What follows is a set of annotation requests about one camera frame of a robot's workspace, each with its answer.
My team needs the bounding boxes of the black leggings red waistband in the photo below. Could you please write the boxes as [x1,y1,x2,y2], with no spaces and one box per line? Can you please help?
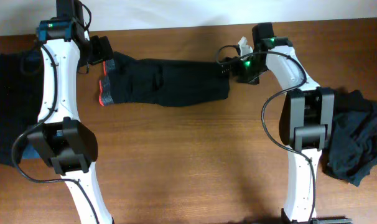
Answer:
[98,52,230,107]

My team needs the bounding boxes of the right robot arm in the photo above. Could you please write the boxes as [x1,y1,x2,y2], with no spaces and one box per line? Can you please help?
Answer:
[217,22,334,223]

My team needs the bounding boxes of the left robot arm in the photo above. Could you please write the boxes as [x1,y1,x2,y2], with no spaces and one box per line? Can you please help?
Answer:
[24,0,114,223]

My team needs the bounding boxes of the folded black garment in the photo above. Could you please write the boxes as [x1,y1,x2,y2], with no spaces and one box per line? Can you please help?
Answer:
[0,51,44,166]

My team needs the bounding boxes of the folded blue jeans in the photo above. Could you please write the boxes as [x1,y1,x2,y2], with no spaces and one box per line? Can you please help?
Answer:
[21,145,40,159]

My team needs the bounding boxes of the crumpled black garment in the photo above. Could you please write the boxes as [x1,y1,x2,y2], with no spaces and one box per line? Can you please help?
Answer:
[323,90,377,187]

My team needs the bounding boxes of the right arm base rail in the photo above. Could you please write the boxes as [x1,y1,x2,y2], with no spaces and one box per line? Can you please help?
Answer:
[312,218,353,224]

